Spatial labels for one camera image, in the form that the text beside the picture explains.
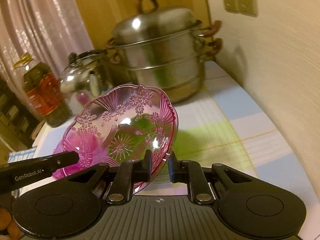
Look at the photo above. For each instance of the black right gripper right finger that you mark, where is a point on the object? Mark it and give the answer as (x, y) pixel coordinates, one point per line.
(190, 173)

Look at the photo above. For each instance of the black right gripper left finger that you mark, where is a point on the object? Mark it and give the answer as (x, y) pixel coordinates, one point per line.
(129, 173)

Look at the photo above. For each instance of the person's left hand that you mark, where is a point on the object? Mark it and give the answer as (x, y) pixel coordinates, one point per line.
(8, 224)

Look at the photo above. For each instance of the blue patterned cloth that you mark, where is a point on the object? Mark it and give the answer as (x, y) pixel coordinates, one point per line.
(21, 155)

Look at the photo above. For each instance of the checkered tablecloth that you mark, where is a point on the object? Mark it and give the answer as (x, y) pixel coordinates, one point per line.
(220, 123)

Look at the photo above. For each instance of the large cooking oil bottle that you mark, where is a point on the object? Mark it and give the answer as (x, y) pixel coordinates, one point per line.
(43, 90)

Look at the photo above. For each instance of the stainless steel kettle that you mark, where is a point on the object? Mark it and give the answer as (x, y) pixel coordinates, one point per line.
(85, 78)

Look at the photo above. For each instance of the stainless steel steamer pot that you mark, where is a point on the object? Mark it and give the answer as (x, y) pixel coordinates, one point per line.
(164, 48)

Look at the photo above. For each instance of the purple sheer curtain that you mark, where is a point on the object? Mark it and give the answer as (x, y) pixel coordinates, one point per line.
(47, 29)

